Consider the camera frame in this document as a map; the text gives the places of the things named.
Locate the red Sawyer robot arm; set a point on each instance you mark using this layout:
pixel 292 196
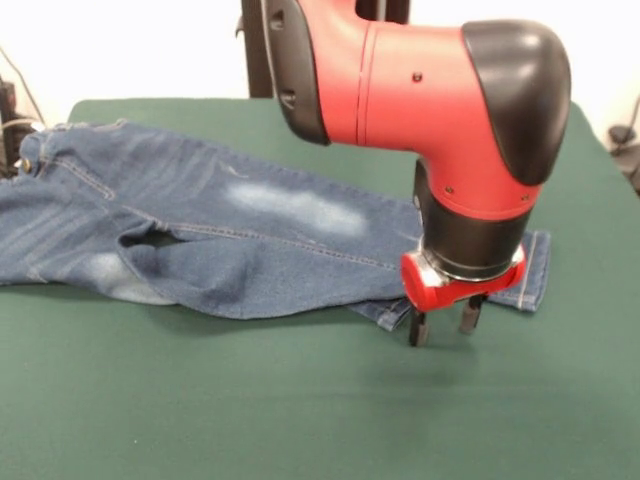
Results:
pixel 425 90

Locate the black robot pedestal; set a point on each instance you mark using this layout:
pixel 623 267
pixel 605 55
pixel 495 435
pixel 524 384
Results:
pixel 255 60

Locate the blue denim jeans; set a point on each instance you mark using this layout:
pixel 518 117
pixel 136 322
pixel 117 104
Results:
pixel 200 210

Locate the dark green table cloth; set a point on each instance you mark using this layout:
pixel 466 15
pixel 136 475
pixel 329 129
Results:
pixel 300 410

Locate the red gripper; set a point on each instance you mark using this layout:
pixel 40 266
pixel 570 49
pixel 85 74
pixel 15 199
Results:
pixel 450 295

